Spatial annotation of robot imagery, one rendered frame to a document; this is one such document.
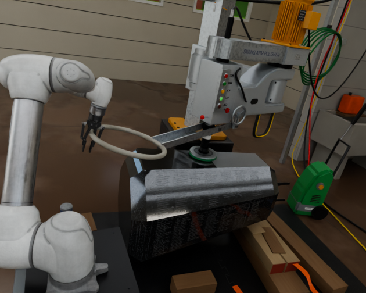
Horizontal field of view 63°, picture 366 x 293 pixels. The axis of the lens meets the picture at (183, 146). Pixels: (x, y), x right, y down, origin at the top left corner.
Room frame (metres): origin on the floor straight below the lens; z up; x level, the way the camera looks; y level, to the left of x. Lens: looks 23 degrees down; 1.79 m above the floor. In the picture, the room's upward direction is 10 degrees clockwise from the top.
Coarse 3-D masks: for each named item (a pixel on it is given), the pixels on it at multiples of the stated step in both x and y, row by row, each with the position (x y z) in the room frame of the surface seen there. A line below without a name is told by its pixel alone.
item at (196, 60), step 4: (192, 56) 2.84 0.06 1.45; (196, 56) 2.78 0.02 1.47; (200, 56) 2.77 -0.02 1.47; (204, 56) 2.75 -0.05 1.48; (192, 60) 2.83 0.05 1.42; (196, 60) 2.78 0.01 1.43; (200, 60) 2.75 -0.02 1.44; (192, 64) 2.82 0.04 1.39; (196, 64) 2.77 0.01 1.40; (240, 64) 2.76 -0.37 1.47; (192, 68) 2.81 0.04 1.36; (196, 68) 2.77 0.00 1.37; (244, 68) 2.63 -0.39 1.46; (248, 68) 2.62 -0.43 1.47; (192, 72) 2.80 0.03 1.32; (196, 72) 2.76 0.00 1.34; (244, 72) 2.62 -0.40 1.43; (188, 76) 2.86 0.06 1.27; (192, 76) 2.79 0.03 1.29; (196, 76) 2.76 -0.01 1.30; (192, 80) 2.78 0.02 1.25; (196, 80) 2.76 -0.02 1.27
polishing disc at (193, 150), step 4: (192, 148) 2.16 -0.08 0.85; (196, 148) 2.18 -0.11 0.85; (192, 152) 2.09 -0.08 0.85; (196, 152) 2.10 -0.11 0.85; (212, 152) 2.15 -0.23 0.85; (196, 156) 2.04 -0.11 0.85; (200, 156) 2.04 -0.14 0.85; (204, 156) 2.05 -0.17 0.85; (208, 156) 2.06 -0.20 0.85; (212, 156) 2.08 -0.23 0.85; (216, 156) 2.11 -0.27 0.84
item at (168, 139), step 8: (184, 128) 2.05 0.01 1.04; (192, 128) 2.10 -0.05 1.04; (200, 128) 2.15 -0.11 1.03; (216, 128) 2.11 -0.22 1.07; (224, 128) 2.16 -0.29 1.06; (160, 136) 1.92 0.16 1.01; (168, 136) 1.96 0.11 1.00; (176, 136) 2.00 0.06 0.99; (184, 136) 1.92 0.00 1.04; (192, 136) 1.96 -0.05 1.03; (200, 136) 2.01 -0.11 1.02; (168, 144) 1.83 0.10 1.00; (176, 144) 1.87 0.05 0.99
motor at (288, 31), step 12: (288, 0) 2.52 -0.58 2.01; (300, 0) 2.47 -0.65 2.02; (312, 0) 2.49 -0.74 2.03; (288, 12) 2.49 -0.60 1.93; (300, 12) 2.42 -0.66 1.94; (312, 12) 2.43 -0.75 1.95; (276, 24) 2.56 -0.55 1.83; (288, 24) 2.48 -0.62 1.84; (300, 24) 2.47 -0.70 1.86; (312, 24) 2.45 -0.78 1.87; (276, 36) 2.51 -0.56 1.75; (288, 36) 2.45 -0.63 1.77; (300, 36) 2.49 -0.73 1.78
